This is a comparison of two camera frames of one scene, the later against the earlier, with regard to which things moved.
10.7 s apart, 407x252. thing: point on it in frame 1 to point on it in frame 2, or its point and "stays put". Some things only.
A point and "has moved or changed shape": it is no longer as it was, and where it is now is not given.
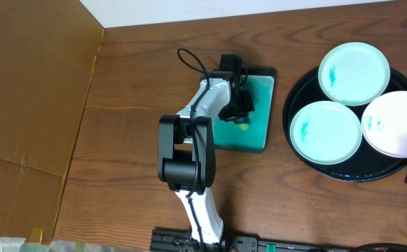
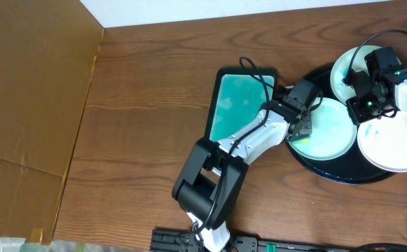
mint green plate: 326,132 stays put
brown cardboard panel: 36,59 stays put
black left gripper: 237,112 to 301,129
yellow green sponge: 242,127 to 305,141
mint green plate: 354,73 has moved or changed shape
